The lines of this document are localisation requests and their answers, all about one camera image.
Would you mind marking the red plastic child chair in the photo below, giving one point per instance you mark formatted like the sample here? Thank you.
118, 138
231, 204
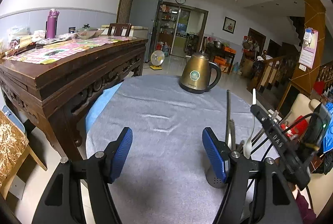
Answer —
297, 128

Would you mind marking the grey refrigerator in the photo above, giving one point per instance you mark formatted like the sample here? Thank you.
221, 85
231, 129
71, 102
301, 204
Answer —
144, 13

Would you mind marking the blue water jug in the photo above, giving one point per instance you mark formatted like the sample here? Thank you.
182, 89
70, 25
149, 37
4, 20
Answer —
235, 67

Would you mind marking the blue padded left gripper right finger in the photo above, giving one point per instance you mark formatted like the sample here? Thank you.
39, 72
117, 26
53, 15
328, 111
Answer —
218, 154

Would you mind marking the wooden chair behind sideboard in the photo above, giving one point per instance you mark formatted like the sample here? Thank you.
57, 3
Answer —
116, 29

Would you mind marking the ceramic bowl with lid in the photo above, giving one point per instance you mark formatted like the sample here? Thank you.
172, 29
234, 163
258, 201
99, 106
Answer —
86, 32

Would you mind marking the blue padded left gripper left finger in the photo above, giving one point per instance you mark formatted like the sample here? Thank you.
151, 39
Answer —
117, 152

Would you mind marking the wooden stair railing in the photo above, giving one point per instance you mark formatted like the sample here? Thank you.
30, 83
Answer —
265, 74

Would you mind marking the framed wall picture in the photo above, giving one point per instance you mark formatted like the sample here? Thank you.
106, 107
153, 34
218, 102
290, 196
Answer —
229, 25

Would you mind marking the grey metal utensil holder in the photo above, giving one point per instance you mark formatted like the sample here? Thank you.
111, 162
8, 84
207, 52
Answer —
212, 179

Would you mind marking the dark chopstick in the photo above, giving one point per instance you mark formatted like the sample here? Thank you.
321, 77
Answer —
228, 115
257, 136

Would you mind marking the small electric heater fan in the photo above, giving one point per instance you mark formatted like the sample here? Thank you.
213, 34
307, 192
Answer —
157, 59

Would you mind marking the gold electric kettle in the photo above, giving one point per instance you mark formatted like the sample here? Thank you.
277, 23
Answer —
200, 75

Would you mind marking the dark wooden side table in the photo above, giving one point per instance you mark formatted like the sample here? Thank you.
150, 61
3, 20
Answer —
223, 59

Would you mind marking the purple thermos bottle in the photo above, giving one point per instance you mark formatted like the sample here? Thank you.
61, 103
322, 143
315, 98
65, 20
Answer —
51, 24

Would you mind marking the grey towel table cover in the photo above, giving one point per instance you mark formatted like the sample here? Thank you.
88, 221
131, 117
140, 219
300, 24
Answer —
163, 179

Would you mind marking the checkered pink table runner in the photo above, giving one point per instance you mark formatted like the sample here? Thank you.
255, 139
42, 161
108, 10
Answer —
54, 52

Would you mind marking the wall calendar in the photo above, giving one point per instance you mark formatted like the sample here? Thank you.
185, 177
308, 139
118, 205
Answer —
309, 48

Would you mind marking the gold patterned cushion stool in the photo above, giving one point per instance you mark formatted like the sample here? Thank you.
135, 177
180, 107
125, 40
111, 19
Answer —
14, 151

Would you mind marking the dark carved wooden sideboard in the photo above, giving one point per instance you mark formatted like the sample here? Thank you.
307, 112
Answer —
55, 97

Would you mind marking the white plastic spoon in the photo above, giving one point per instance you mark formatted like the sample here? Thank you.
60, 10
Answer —
247, 147
231, 135

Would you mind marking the orange box on table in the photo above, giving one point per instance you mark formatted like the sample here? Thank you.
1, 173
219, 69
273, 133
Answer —
229, 50

